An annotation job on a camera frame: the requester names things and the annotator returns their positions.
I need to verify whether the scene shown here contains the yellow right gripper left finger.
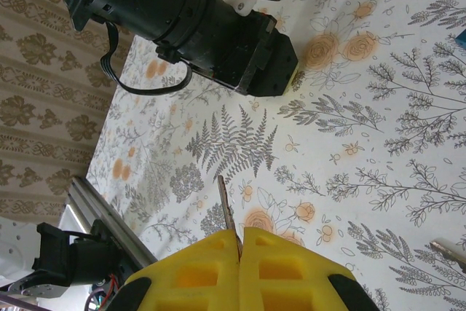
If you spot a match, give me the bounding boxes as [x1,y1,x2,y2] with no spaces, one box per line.
[122,229,242,311]

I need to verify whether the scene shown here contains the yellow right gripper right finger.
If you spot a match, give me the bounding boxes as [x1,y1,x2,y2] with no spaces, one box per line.
[238,227,379,311]

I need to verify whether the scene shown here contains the floral print tablecloth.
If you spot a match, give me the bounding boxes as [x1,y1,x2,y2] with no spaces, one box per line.
[85,0,466,311]

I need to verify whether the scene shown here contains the thin black left wrist cable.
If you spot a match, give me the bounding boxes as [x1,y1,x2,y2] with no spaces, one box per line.
[100,21,193,95]

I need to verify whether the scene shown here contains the long aluminium base rail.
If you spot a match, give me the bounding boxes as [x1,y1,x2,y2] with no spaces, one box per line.
[67,176,159,275]

